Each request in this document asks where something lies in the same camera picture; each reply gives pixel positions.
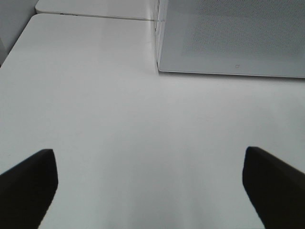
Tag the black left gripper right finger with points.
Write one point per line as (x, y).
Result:
(275, 189)

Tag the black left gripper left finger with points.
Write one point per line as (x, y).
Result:
(27, 190)

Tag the white microwave door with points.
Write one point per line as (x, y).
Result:
(235, 37)

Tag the white microwave oven body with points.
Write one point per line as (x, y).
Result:
(158, 35)

